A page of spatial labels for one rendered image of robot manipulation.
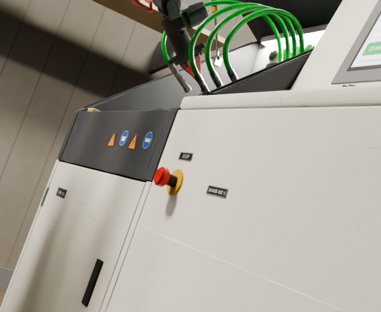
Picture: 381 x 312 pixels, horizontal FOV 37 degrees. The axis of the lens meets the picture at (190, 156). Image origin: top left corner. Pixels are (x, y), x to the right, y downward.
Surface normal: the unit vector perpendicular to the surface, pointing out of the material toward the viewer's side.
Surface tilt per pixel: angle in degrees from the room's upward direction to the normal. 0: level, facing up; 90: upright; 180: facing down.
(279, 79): 90
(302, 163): 90
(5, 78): 90
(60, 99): 90
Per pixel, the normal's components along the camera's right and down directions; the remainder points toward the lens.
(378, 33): -0.71, -0.56
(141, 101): 0.48, 0.06
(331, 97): -0.81, -0.34
